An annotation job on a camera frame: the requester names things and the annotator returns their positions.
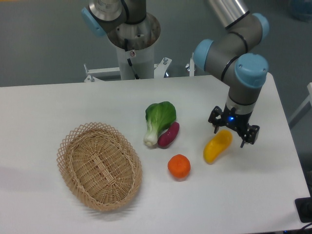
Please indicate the yellow mango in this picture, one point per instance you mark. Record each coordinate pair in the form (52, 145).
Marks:
(219, 143)

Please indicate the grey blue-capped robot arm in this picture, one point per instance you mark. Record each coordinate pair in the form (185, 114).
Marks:
(134, 32)

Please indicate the green bok choy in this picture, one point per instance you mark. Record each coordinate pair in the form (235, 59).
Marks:
(159, 117)

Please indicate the white metal base frame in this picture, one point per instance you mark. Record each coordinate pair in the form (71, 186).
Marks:
(159, 71)

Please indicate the white frame at right edge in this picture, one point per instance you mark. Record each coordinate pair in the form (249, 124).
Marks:
(302, 109)

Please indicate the purple sweet potato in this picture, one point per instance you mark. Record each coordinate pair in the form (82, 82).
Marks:
(169, 136)

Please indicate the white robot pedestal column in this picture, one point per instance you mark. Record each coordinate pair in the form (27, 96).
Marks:
(131, 62)

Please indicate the woven wicker basket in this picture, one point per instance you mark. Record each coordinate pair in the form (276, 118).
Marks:
(99, 166)

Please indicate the black device at table edge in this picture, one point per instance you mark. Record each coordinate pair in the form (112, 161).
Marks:
(304, 209)

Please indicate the orange tangerine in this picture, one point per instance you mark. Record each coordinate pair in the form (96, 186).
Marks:
(179, 167)

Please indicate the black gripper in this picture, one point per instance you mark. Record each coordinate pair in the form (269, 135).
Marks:
(235, 117)

